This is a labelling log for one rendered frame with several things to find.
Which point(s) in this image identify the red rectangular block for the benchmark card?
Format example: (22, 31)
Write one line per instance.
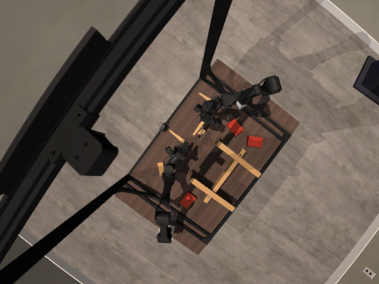
(234, 127)
(187, 199)
(254, 141)

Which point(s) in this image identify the wooden rail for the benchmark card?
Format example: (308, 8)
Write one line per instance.
(224, 174)

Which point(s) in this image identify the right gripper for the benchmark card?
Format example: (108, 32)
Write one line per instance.
(182, 150)

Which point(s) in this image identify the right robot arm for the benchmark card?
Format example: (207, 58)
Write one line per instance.
(163, 218)

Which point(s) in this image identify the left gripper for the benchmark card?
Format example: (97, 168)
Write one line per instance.
(198, 109)

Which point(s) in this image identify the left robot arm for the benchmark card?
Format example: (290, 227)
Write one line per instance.
(271, 84)

